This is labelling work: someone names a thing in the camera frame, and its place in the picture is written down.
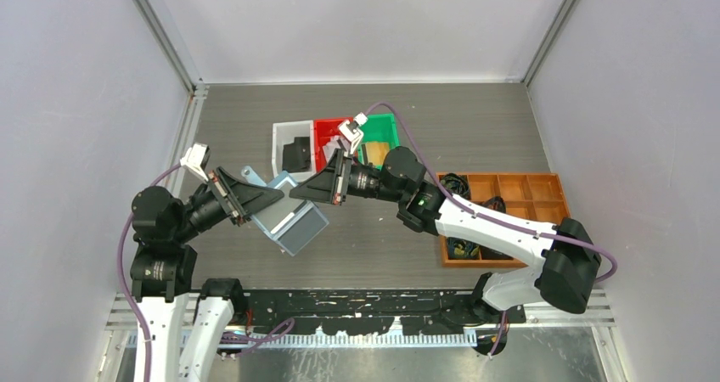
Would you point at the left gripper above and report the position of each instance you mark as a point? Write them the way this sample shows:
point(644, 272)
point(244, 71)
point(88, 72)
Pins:
point(243, 199)

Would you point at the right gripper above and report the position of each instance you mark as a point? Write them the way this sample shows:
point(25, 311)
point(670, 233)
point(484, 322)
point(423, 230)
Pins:
point(331, 185)

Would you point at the blue leather card holder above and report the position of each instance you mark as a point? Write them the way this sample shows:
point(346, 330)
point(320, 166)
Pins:
point(273, 220)

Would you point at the grey card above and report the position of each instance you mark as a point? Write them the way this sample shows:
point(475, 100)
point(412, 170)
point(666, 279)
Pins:
point(301, 231)

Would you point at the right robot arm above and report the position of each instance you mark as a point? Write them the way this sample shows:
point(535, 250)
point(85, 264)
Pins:
point(561, 264)

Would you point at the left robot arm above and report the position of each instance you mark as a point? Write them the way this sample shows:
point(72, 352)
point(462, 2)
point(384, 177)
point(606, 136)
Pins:
point(163, 267)

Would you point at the silver cards in red bin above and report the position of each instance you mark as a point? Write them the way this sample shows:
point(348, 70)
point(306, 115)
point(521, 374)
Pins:
point(335, 142)

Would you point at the black cards in white bin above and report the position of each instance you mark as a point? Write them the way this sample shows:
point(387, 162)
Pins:
point(296, 156)

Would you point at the gold cards in green bin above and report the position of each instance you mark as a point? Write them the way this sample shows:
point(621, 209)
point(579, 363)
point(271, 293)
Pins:
point(374, 153)

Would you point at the red plastic bin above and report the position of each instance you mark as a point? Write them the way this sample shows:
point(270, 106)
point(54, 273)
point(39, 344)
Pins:
point(323, 130)

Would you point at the green plastic bin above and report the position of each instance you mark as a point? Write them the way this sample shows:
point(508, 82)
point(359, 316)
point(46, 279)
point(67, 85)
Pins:
point(380, 128)

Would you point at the rolled belt top left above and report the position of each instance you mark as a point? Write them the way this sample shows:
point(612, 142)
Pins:
point(456, 184)

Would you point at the rolled belt bottom left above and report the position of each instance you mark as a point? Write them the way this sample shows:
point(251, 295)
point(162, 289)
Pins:
point(461, 249)

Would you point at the orange compartment tray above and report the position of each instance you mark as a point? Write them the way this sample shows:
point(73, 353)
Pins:
point(531, 196)

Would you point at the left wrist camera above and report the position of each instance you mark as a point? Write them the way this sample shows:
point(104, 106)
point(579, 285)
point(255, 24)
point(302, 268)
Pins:
point(195, 160)

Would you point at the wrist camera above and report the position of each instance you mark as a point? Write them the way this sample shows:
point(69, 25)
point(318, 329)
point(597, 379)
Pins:
point(351, 131)
point(195, 160)

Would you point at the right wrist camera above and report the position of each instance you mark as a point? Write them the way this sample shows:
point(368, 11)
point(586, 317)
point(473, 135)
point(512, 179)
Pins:
point(351, 131)

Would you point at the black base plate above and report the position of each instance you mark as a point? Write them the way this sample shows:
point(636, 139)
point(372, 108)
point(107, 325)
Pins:
point(364, 311)

